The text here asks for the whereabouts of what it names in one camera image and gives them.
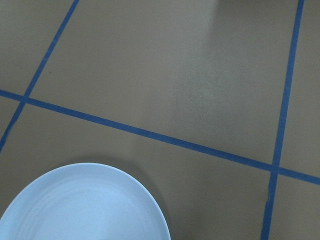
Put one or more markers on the blue plate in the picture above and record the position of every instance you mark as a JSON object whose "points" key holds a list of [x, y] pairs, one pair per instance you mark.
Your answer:
{"points": [[84, 201]]}

